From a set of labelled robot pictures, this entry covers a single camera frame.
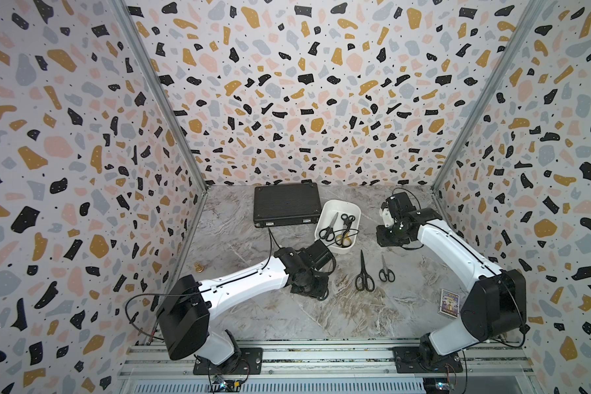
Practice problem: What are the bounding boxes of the black handled steel scissors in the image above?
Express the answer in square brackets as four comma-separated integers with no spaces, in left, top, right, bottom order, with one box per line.
[318,213,339,242]

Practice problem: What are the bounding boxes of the yellow handled scissors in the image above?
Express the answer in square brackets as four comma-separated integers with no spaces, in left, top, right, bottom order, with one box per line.
[335,221,352,248]

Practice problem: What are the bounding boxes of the white plastic storage box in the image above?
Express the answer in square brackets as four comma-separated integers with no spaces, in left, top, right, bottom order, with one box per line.
[315,200,361,254]

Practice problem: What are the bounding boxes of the long all-black scissors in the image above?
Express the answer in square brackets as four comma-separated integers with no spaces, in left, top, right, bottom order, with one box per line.
[355,251,375,292]

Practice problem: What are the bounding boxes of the small black thin scissors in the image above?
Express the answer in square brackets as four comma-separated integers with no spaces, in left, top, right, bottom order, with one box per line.
[379,255,396,282]

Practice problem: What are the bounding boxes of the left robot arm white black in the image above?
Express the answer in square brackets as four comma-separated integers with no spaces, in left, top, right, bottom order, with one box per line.
[157,240,337,372]

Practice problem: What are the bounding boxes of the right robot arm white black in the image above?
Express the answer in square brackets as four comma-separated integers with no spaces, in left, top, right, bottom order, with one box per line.
[377,192,527,364]

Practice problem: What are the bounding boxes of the black ribbed hard case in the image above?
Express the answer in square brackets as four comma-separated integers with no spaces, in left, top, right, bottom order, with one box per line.
[253,183,322,228]

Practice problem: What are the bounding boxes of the colourful card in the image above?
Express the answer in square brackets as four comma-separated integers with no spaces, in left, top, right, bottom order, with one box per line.
[439,289,461,318]

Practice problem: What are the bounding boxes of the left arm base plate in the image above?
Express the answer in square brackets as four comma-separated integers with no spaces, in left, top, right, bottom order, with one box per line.
[193,347,264,376]

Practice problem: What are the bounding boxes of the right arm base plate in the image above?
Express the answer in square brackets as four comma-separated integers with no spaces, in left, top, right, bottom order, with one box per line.
[392,346,464,374]

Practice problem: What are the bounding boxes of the aluminium mounting rail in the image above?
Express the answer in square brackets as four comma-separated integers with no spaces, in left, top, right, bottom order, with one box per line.
[117,339,543,393]

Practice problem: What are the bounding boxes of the right corner aluminium post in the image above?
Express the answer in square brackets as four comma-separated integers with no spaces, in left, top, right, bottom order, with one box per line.
[432,0,545,198]

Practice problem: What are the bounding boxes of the corner aluminium post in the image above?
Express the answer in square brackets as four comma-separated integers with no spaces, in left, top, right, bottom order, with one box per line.
[108,0,208,195]
[432,0,545,198]

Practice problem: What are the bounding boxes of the left corner aluminium post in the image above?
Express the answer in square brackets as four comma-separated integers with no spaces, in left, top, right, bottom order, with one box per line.
[108,0,208,195]

